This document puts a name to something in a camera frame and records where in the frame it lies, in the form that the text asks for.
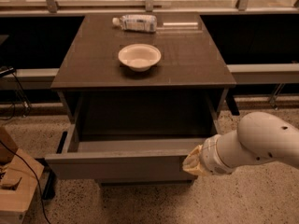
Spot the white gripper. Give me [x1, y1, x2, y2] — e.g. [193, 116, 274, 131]
[182, 134, 235, 176]

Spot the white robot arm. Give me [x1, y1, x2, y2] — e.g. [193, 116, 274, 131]
[182, 112, 299, 175]

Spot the white paper bowl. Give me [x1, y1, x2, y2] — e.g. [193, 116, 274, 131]
[118, 44, 162, 72]

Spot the black device on left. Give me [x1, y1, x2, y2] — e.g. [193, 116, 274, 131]
[0, 66, 15, 77]

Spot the dark brown cabinet table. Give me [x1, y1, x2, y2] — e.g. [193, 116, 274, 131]
[51, 13, 235, 133]

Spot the black cable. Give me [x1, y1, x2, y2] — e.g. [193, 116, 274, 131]
[0, 140, 52, 224]

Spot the cardboard box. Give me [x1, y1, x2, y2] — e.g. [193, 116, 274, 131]
[0, 126, 44, 224]

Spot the grey top drawer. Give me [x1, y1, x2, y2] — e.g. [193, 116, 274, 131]
[46, 125, 218, 185]

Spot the clear plastic water bottle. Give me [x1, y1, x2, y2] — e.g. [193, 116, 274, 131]
[112, 14, 157, 33]

